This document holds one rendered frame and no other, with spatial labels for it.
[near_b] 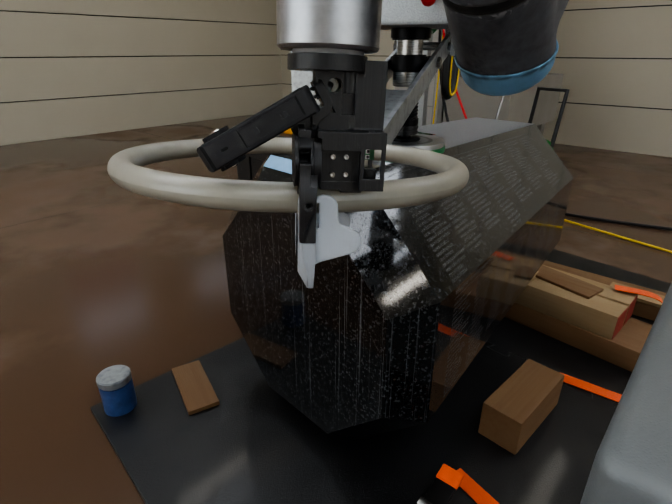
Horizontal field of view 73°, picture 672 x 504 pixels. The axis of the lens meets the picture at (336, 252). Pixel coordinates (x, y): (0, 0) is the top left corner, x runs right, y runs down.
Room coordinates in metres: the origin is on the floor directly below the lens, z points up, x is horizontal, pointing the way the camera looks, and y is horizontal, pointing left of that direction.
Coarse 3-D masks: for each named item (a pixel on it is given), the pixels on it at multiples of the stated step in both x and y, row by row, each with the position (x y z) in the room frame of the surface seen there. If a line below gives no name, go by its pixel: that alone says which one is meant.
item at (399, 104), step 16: (432, 48) 1.42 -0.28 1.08; (448, 48) 1.40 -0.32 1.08; (432, 64) 1.22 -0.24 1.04; (416, 80) 1.09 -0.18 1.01; (400, 96) 1.13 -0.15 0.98; (416, 96) 1.08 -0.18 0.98; (384, 112) 1.05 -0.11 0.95; (400, 112) 0.95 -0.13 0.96; (384, 128) 0.86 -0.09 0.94; (400, 128) 0.96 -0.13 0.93
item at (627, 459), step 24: (648, 336) 0.34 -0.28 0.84; (648, 360) 0.30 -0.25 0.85; (648, 384) 0.27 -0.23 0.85; (624, 408) 0.24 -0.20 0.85; (648, 408) 0.24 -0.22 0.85; (624, 432) 0.22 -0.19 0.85; (648, 432) 0.22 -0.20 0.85; (600, 456) 0.21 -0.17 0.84; (624, 456) 0.20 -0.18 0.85; (648, 456) 0.20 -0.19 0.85; (600, 480) 0.20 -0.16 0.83; (624, 480) 0.19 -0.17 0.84; (648, 480) 0.19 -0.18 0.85
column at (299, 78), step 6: (294, 72) 2.18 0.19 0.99; (300, 72) 2.17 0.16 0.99; (306, 72) 2.16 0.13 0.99; (294, 78) 2.18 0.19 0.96; (300, 78) 2.17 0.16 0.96; (306, 78) 2.16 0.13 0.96; (312, 78) 2.15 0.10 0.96; (294, 84) 2.18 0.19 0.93; (300, 84) 2.17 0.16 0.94; (306, 84) 2.16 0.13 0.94; (336, 84) 2.21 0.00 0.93; (318, 102) 2.14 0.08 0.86
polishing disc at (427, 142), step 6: (420, 138) 1.26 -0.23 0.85; (426, 138) 1.26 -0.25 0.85; (432, 138) 1.26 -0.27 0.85; (438, 138) 1.26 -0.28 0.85; (396, 144) 1.18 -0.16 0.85; (402, 144) 1.18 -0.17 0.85; (408, 144) 1.18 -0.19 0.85; (414, 144) 1.18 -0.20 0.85; (420, 144) 1.18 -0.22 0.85; (426, 144) 1.18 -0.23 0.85; (432, 144) 1.18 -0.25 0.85; (438, 144) 1.18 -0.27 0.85
